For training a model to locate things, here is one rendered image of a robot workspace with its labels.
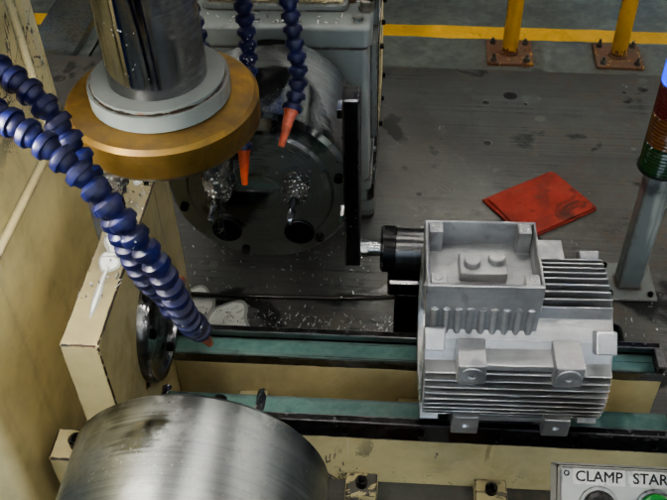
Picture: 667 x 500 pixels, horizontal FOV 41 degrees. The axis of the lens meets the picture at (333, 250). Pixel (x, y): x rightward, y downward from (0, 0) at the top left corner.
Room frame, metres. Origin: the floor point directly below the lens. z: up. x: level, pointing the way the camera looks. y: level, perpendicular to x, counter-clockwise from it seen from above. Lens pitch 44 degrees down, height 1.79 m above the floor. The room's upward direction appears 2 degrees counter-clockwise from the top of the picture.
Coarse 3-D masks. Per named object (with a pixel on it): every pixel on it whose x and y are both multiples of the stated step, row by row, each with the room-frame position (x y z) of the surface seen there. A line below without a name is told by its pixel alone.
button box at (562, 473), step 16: (560, 464) 0.45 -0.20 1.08; (576, 464) 0.45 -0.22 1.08; (592, 464) 0.46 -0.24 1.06; (608, 464) 0.46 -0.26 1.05; (560, 480) 0.43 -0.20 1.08; (576, 480) 0.43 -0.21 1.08; (592, 480) 0.43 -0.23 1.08; (608, 480) 0.43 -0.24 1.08; (624, 480) 0.43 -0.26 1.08; (640, 480) 0.42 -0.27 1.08; (656, 480) 0.42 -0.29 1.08; (560, 496) 0.42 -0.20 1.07; (576, 496) 0.42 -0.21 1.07; (624, 496) 0.41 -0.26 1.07; (640, 496) 0.41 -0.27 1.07
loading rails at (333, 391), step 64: (192, 384) 0.73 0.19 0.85; (256, 384) 0.72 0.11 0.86; (320, 384) 0.71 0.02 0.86; (384, 384) 0.70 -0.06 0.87; (640, 384) 0.67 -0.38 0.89; (320, 448) 0.61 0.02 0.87; (384, 448) 0.60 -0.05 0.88; (448, 448) 0.59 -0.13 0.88; (512, 448) 0.59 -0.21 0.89; (576, 448) 0.58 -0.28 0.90; (640, 448) 0.57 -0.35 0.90
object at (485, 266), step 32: (448, 224) 0.71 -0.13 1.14; (480, 224) 0.71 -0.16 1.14; (512, 224) 0.71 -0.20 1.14; (448, 256) 0.69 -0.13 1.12; (480, 256) 0.67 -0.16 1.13; (512, 256) 0.69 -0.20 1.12; (448, 288) 0.62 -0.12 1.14; (480, 288) 0.61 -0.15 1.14; (512, 288) 0.61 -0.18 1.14; (544, 288) 0.61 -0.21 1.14; (448, 320) 0.61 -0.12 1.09; (480, 320) 0.61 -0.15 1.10; (512, 320) 0.61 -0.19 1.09
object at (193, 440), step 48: (96, 432) 0.46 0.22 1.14; (144, 432) 0.44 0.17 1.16; (192, 432) 0.44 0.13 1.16; (240, 432) 0.44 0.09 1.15; (288, 432) 0.46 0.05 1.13; (96, 480) 0.40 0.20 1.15; (144, 480) 0.39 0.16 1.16; (192, 480) 0.39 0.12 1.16; (240, 480) 0.40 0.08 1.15; (288, 480) 0.41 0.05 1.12
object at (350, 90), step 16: (352, 96) 0.80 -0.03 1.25; (336, 112) 0.80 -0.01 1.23; (352, 112) 0.80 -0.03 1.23; (352, 128) 0.80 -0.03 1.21; (352, 144) 0.80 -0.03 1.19; (352, 160) 0.80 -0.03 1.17; (352, 176) 0.80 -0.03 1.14; (352, 192) 0.80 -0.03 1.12; (352, 208) 0.80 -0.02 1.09; (352, 224) 0.80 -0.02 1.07; (352, 240) 0.80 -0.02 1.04; (352, 256) 0.80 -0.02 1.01
